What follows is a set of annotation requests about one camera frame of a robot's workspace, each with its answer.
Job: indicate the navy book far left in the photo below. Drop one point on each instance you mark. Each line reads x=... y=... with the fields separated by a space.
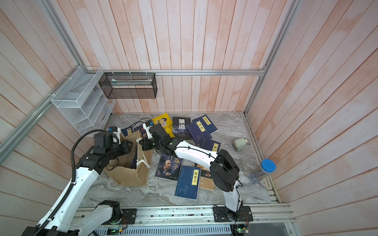
x=127 y=131

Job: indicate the black wolf title book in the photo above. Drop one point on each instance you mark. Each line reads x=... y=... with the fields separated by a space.
x=179 y=128

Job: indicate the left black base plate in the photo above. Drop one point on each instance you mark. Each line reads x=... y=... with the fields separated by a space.
x=125 y=216

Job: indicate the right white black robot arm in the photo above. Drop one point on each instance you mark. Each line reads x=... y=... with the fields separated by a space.
x=223 y=169

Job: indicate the navy book far right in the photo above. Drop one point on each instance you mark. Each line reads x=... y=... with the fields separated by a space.
x=207 y=123

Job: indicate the aluminium mounting rail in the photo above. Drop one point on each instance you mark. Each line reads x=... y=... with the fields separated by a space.
x=197 y=215

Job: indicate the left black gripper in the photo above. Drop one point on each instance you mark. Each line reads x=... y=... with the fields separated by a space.
x=126 y=147

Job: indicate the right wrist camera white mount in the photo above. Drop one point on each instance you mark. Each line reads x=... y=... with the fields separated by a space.
x=146 y=127

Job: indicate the black wire mesh basket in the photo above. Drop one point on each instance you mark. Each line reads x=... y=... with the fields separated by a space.
x=129 y=85

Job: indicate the burlap canvas tote bag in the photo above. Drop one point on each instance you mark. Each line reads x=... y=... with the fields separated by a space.
x=131 y=169

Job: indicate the yellow cartoon book rear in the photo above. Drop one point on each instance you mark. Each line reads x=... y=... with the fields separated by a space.
x=166 y=122

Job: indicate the dark old man book front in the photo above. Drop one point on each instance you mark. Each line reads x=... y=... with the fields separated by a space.
x=169 y=167

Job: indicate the navy book yijing label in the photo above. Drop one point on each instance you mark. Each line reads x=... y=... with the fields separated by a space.
x=211 y=145

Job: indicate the navy book yellow label middle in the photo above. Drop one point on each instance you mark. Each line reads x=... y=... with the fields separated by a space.
x=198 y=132

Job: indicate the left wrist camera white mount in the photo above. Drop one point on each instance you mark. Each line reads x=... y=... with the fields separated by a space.
x=116 y=134

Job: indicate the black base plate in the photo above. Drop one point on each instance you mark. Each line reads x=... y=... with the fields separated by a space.
x=125 y=216
x=223 y=214

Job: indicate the dark old man book rear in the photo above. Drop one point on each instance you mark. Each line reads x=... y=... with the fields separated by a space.
x=142 y=131

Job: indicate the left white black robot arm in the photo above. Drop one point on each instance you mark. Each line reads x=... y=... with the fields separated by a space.
x=58 y=221

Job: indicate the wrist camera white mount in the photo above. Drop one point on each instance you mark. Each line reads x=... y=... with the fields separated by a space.
x=116 y=134
x=146 y=127

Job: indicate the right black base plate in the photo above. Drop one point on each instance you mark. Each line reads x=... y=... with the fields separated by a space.
x=223 y=214

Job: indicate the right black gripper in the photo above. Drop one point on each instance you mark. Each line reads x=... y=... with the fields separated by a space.
x=145 y=145

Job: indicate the white wire mesh shelf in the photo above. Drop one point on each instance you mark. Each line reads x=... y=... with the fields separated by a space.
x=81 y=100

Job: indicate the brown gold cover book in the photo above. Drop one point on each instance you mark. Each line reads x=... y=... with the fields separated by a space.
x=206 y=181

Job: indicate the clear jar blue lid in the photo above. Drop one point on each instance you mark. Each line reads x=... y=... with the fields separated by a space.
x=265 y=168

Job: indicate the blue hanfeizi book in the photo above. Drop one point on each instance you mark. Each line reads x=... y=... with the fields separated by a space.
x=188 y=182

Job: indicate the dark old man book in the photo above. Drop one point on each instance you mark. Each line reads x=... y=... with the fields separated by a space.
x=169 y=167
x=142 y=131

